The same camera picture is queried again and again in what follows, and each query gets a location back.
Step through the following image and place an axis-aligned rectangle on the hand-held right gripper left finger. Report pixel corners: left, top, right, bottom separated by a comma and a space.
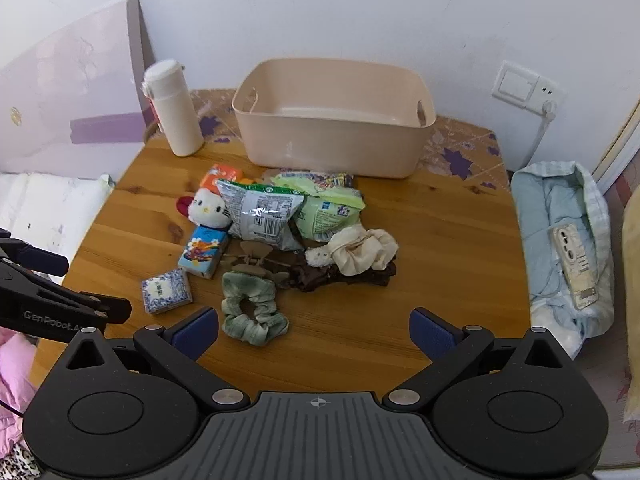
47, 307, 252, 409

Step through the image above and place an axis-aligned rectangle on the beige plastic storage basket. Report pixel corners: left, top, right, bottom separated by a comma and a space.
231, 58, 437, 179

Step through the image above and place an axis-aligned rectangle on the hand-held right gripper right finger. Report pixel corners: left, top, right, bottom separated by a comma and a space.
382, 307, 585, 409

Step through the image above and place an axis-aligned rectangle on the dark brown scrunchie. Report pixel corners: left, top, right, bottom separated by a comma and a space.
290, 255, 398, 294

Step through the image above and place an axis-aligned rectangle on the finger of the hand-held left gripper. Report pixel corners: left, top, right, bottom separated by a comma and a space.
0, 229, 70, 278
30, 284, 133, 325

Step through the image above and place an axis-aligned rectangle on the white fuzzy hair tie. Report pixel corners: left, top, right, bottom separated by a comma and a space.
305, 245, 337, 270

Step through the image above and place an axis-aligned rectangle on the colourful cartoon long packet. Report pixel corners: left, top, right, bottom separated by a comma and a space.
310, 172, 357, 190

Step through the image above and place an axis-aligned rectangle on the blue white patterned tissue pack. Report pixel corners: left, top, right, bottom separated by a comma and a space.
141, 268, 194, 315

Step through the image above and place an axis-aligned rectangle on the blue cartoon tissue pack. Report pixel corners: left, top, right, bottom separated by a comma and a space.
177, 225, 231, 280

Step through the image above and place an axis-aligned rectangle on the white plug and cable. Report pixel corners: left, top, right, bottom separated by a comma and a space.
525, 100, 559, 167

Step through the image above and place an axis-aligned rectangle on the white thermos bottle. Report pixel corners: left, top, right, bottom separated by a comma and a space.
141, 59, 205, 157

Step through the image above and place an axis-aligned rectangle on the white bedding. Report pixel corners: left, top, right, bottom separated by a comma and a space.
0, 172, 116, 283

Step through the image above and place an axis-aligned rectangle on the white cat plush toy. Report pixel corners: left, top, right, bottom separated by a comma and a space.
175, 187, 234, 226

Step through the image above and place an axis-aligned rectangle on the silver green snack bag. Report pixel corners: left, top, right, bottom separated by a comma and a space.
216, 178, 307, 253

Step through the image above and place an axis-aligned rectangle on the brown hair claw clip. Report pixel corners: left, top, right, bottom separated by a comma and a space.
222, 241, 292, 289

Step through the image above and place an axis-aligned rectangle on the pink headboard panel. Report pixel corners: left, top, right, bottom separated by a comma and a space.
0, 0, 161, 178

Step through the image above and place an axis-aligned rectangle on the green scrunchie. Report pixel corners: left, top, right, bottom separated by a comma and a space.
221, 271, 290, 348

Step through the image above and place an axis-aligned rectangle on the cream scrunchie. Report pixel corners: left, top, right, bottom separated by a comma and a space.
327, 227, 400, 277

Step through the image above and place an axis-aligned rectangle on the wooden desktop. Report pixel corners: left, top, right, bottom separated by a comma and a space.
30, 135, 532, 411

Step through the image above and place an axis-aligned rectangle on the leopard print cloth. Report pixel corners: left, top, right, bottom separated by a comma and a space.
7, 442, 45, 479

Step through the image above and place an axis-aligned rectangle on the light blue quilt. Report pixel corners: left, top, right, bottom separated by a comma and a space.
510, 161, 616, 361

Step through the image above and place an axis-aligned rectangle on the pink clothing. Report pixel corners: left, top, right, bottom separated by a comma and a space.
0, 332, 40, 456

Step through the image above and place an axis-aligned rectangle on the white wall switch socket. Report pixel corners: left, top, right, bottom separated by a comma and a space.
491, 60, 567, 111

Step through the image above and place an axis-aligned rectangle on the light green snack bag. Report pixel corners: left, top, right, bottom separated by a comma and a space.
292, 187, 366, 242

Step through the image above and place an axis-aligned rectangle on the orange packet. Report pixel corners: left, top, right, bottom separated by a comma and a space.
200, 163, 256, 189

